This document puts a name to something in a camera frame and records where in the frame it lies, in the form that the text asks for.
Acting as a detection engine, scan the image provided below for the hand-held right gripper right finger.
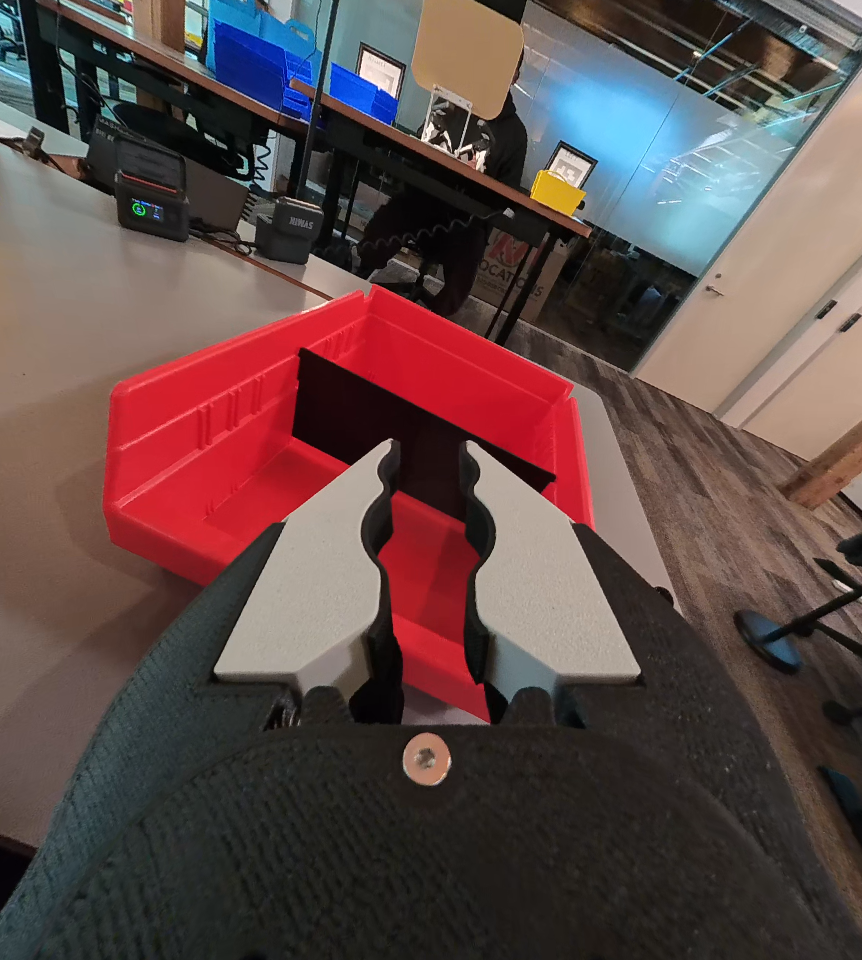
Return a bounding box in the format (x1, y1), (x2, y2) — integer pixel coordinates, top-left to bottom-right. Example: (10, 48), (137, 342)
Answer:
(459, 440), (642, 726)

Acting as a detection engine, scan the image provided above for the white door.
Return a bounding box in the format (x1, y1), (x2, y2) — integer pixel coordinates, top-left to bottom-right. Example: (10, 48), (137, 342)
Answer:
(742, 258), (862, 462)
(635, 45), (862, 417)

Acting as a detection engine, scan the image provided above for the wooden support beam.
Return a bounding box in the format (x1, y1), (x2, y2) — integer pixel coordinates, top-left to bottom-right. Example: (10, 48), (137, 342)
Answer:
(778, 381), (862, 513)

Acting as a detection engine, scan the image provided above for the small yellow bin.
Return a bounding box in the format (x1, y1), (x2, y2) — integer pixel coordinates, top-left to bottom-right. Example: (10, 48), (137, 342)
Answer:
(529, 169), (589, 216)

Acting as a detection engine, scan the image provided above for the black bin divider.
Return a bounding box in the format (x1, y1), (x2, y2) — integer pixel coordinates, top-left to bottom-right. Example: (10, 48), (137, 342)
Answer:
(292, 347), (558, 526)

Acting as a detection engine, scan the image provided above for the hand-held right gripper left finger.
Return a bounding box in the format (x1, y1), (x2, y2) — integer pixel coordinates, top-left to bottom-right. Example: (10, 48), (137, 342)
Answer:
(213, 438), (407, 723)

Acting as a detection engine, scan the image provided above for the stack of blue bins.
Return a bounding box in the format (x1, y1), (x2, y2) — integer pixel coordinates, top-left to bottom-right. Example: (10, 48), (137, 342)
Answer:
(206, 0), (402, 127)

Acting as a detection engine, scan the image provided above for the long wooden table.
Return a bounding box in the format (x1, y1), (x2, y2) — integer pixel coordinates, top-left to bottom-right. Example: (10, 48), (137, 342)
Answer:
(292, 78), (594, 369)
(35, 0), (312, 140)

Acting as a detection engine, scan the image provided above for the black portable power station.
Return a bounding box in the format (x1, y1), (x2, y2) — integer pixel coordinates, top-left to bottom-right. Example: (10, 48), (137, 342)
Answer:
(114, 138), (193, 243)

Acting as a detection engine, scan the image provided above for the black picture frame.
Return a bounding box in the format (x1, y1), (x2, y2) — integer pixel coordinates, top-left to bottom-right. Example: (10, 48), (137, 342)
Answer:
(546, 140), (599, 190)
(356, 42), (408, 100)

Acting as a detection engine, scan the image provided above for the black stand round base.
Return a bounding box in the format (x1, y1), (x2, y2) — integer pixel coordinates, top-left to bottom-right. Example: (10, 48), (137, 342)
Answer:
(733, 573), (862, 676)

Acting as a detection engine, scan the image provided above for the black battery charger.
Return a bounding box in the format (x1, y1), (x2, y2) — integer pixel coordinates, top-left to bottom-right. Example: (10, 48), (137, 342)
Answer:
(254, 196), (325, 266)

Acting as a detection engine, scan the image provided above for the cardboard box red print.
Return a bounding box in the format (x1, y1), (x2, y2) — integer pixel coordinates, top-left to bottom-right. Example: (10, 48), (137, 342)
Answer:
(485, 225), (571, 325)

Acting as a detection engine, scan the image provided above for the black coiled cable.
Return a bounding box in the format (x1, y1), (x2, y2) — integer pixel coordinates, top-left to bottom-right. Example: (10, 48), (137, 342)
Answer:
(358, 216), (477, 260)

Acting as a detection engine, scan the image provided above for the red plastic bin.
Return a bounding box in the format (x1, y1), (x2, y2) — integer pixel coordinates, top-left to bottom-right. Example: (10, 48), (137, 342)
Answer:
(102, 287), (597, 727)

